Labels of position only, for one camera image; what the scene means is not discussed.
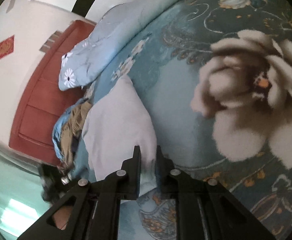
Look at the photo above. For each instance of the person's left hand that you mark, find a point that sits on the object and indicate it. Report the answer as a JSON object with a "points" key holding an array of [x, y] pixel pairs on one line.
{"points": [[62, 216]]}

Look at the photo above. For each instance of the tan knitted sweater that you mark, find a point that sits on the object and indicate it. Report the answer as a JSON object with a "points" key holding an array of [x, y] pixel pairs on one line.
{"points": [[71, 132]]}

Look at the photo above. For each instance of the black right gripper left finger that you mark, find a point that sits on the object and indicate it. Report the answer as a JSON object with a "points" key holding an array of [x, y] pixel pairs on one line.
{"points": [[95, 207]]}

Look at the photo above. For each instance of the blue floral duvet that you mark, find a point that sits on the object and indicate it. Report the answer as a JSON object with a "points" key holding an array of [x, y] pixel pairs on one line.
{"points": [[119, 25]]}

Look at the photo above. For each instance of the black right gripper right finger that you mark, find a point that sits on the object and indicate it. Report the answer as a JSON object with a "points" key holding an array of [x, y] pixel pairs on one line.
{"points": [[205, 209]]}

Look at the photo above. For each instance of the light blue shirt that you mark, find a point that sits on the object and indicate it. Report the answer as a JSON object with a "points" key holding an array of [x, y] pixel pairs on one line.
{"points": [[56, 134]]}

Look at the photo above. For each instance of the red wooden headboard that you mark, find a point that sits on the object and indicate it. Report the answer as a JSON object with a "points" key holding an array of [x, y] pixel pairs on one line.
{"points": [[42, 102]]}

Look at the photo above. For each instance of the white printed t-shirt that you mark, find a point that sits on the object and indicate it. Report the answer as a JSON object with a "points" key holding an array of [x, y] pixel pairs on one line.
{"points": [[113, 127]]}

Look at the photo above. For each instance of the teal floral bed sheet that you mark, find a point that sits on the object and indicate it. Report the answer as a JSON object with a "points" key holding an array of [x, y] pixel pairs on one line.
{"points": [[216, 79]]}

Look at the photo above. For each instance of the wall switch panel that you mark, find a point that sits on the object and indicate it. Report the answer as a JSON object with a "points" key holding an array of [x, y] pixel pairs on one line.
{"points": [[50, 41]]}

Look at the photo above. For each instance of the red wall decoration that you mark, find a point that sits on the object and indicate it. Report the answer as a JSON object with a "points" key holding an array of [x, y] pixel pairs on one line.
{"points": [[7, 46]]}

